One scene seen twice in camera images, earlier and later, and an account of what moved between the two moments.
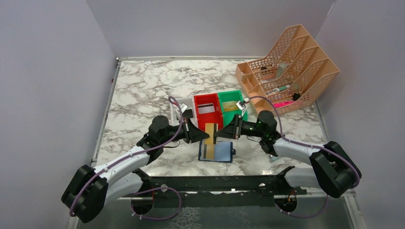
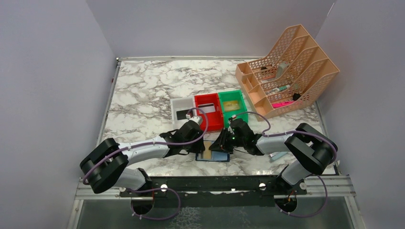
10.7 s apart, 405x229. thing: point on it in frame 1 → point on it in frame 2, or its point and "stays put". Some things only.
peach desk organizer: x=298 y=67 stays put
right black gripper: x=237 y=127 → x=223 y=141
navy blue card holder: x=222 y=151 stays put
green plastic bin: x=228 y=100 stays put
